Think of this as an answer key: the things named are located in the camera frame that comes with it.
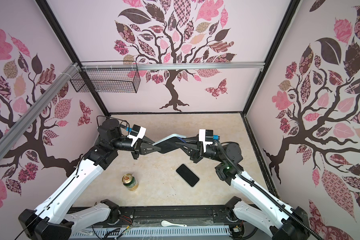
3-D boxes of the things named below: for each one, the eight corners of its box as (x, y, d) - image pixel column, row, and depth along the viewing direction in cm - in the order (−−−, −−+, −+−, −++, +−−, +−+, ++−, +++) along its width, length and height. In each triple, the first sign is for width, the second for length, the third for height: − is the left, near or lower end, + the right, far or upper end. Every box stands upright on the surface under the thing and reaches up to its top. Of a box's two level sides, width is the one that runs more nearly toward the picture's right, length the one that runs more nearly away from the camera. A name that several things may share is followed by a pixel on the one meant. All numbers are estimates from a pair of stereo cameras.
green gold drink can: (127, 191, 84) (120, 184, 75) (130, 181, 87) (123, 173, 78) (137, 191, 84) (131, 184, 75) (139, 181, 87) (133, 173, 78)
